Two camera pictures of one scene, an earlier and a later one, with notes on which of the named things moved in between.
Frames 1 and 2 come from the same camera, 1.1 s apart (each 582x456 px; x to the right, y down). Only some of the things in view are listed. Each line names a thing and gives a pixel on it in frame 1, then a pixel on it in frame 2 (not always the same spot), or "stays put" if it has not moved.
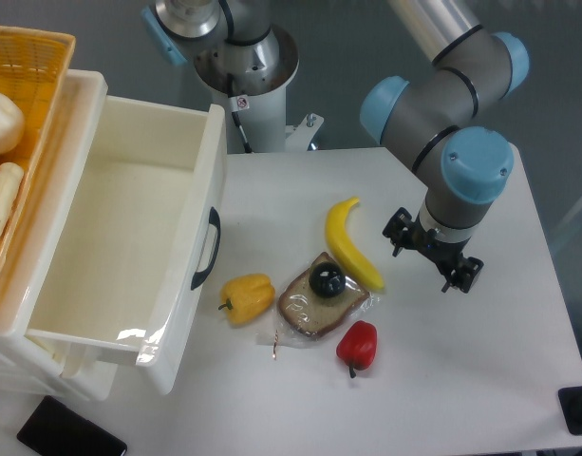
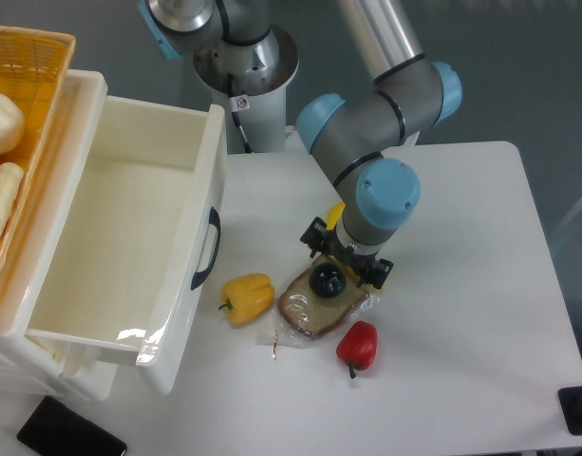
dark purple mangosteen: x=327 y=279 stays put
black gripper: x=444 y=254 -> x=361 y=267
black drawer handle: x=215 y=218 stays put
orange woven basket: x=27 y=76 stays put
